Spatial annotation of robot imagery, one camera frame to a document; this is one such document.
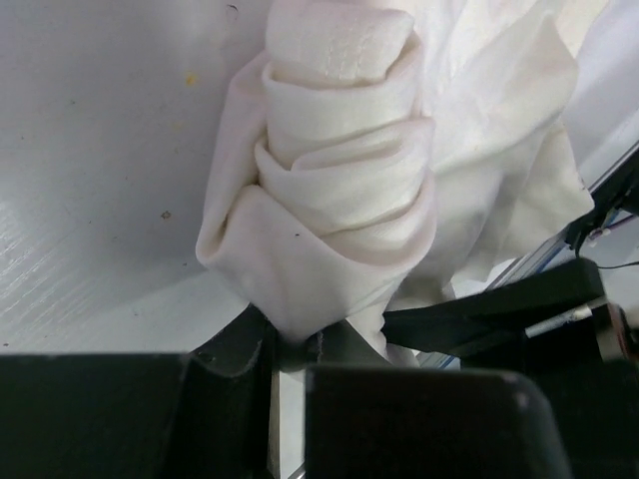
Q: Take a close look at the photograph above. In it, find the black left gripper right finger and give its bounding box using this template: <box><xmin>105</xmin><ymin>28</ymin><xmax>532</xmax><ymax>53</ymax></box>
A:
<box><xmin>307</xmin><ymin>321</ymin><xmax>391</xmax><ymax>367</ymax></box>

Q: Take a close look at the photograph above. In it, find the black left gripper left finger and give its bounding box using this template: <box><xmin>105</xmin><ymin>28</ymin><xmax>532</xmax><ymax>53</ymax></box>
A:
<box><xmin>189</xmin><ymin>306</ymin><xmax>274</xmax><ymax>478</ymax></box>

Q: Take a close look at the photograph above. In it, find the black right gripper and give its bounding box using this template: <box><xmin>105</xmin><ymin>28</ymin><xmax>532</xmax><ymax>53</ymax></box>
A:
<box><xmin>382</xmin><ymin>258</ymin><xmax>638</xmax><ymax>376</ymax></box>

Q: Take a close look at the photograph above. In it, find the white t shirt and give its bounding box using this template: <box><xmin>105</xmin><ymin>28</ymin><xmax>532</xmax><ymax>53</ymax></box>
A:
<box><xmin>196</xmin><ymin>1</ymin><xmax>611</xmax><ymax>364</ymax></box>

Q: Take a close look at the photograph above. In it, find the aluminium rail frame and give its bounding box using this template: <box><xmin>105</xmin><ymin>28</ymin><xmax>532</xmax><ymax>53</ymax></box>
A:
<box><xmin>413</xmin><ymin>142</ymin><xmax>639</xmax><ymax>370</ymax></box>

